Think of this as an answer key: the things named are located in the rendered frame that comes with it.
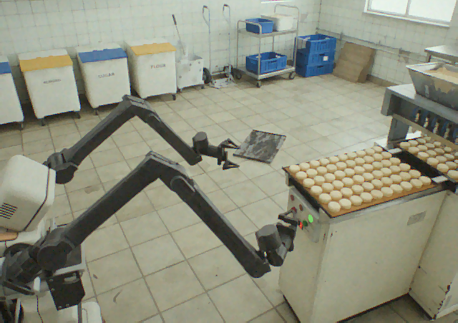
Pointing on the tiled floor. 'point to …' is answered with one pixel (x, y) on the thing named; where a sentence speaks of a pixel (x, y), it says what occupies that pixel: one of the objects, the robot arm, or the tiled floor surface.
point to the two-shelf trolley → (272, 49)
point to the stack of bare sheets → (260, 146)
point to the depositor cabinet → (436, 253)
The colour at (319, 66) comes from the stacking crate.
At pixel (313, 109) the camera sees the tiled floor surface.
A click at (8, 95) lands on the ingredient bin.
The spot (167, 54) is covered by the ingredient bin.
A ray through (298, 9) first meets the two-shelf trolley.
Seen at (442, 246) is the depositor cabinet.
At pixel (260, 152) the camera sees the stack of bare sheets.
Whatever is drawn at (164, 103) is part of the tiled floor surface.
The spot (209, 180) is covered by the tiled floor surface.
